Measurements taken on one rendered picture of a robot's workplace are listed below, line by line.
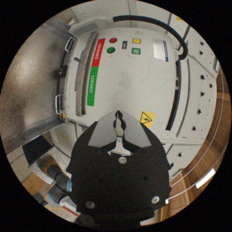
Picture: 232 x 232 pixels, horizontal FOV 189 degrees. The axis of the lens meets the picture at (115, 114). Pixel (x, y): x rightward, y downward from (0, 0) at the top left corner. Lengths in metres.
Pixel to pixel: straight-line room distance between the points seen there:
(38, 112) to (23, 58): 0.27
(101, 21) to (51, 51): 0.27
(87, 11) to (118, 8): 0.19
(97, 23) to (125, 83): 0.29
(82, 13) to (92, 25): 0.33
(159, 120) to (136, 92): 0.13
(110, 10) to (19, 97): 0.64
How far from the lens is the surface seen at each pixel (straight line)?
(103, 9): 0.62
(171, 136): 0.61
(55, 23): 0.53
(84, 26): 0.38
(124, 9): 0.59
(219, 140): 5.46
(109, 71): 0.27
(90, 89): 0.29
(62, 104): 0.41
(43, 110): 0.42
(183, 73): 0.62
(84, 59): 0.30
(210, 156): 5.66
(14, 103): 0.40
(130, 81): 0.24
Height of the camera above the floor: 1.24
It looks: 11 degrees down
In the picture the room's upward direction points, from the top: 101 degrees clockwise
